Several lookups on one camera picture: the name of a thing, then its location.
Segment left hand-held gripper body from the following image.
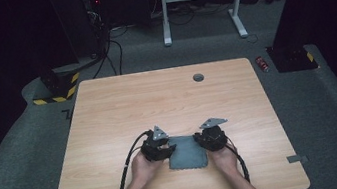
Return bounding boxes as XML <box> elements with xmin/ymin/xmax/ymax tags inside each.
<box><xmin>137</xmin><ymin>123</ymin><xmax>174</xmax><ymax>164</ymax></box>

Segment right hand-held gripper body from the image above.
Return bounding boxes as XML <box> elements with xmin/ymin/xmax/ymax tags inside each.
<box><xmin>194</xmin><ymin>114</ymin><xmax>233</xmax><ymax>154</ymax></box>

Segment grey cloth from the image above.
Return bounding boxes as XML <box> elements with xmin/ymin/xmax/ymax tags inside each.
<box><xmin>164</xmin><ymin>131</ymin><xmax>211</xmax><ymax>174</ymax></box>

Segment person's left hand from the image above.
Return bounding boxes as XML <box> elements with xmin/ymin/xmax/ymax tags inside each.
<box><xmin>127</xmin><ymin>148</ymin><xmax>168</xmax><ymax>189</ymax></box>

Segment person's right hand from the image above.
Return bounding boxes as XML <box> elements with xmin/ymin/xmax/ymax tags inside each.
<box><xmin>206</xmin><ymin>144</ymin><xmax>241</xmax><ymax>179</ymax></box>

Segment grey tape strip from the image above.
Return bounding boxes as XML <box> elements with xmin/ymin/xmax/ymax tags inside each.
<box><xmin>285</xmin><ymin>153</ymin><xmax>310</xmax><ymax>167</ymax></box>

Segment red can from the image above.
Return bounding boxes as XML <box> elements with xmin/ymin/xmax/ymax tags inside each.
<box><xmin>254</xmin><ymin>54</ymin><xmax>271</xmax><ymax>74</ymax></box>

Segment black yellow striped base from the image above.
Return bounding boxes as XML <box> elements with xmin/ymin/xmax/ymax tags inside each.
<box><xmin>27</xmin><ymin>62</ymin><xmax>85</xmax><ymax>108</ymax></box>

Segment black square stand base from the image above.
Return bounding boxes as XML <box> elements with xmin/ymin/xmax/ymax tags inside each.
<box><xmin>265</xmin><ymin>39</ymin><xmax>320</xmax><ymax>76</ymax></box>

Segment dark equipment rack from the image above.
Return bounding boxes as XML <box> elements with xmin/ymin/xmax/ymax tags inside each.
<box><xmin>46</xmin><ymin>0</ymin><xmax>115</xmax><ymax>65</ymax></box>

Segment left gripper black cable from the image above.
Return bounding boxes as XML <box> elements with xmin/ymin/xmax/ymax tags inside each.
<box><xmin>109</xmin><ymin>130</ymin><xmax>160</xmax><ymax>189</ymax></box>

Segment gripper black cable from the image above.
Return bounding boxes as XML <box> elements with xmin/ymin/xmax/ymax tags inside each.
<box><xmin>109</xmin><ymin>130</ymin><xmax>160</xmax><ymax>189</ymax></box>
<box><xmin>222</xmin><ymin>133</ymin><xmax>252</xmax><ymax>186</ymax></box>

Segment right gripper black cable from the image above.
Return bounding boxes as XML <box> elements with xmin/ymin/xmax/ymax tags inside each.
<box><xmin>222</xmin><ymin>133</ymin><xmax>252</xmax><ymax>186</ymax></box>

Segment grey table cable grommet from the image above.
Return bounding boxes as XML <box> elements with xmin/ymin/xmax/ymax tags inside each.
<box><xmin>192</xmin><ymin>72</ymin><xmax>206</xmax><ymax>84</ymax></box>

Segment black floor cables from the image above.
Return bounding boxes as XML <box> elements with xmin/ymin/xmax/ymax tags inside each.
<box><xmin>85</xmin><ymin>24</ymin><xmax>136</xmax><ymax>80</ymax></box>

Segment cable bundle under stand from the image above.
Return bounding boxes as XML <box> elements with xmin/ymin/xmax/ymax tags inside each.
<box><xmin>148</xmin><ymin>0</ymin><xmax>235</xmax><ymax>30</ymax></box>

